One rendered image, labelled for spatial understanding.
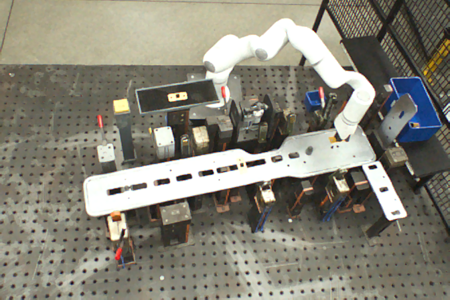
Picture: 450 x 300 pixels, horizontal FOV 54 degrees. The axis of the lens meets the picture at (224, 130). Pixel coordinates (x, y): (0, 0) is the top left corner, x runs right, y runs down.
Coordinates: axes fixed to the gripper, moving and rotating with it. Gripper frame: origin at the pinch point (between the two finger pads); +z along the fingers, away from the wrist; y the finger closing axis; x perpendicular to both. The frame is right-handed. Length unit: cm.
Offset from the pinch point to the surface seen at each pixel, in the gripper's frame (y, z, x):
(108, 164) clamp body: -12, 7, -105
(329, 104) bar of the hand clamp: -15.3, -4.6, -0.2
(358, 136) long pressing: -3.3, 10.4, 16.0
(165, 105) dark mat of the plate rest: -29, -6, -77
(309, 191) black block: 19.2, 11.4, -19.8
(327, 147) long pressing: -0.5, 10.4, -2.3
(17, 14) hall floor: -229, 110, -164
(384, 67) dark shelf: -41, 7, 49
